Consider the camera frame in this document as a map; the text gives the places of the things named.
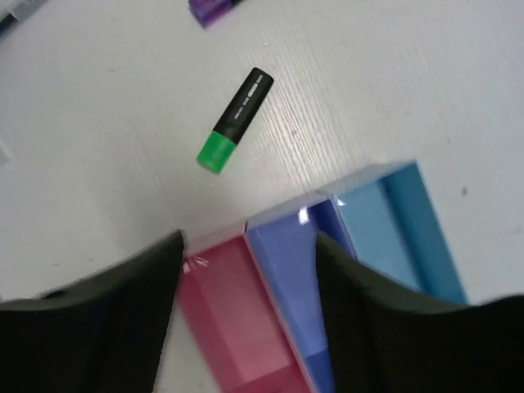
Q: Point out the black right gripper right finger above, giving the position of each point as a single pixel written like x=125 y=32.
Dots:
x=384 y=337

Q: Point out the green and black highlighter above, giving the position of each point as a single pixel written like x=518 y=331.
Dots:
x=235 y=120

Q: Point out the blue and white pen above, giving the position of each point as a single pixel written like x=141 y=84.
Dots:
x=16 y=13

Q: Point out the pink plastic container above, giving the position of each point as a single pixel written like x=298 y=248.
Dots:
x=231 y=315

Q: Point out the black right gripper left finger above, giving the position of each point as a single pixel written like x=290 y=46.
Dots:
x=103 y=333

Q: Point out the light blue plastic container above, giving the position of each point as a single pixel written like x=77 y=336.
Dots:
x=392 y=227

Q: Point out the purple and black highlighter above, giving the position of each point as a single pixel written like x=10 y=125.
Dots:
x=207 y=11

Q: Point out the dark blue plastic container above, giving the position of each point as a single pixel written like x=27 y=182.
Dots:
x=283 y=240

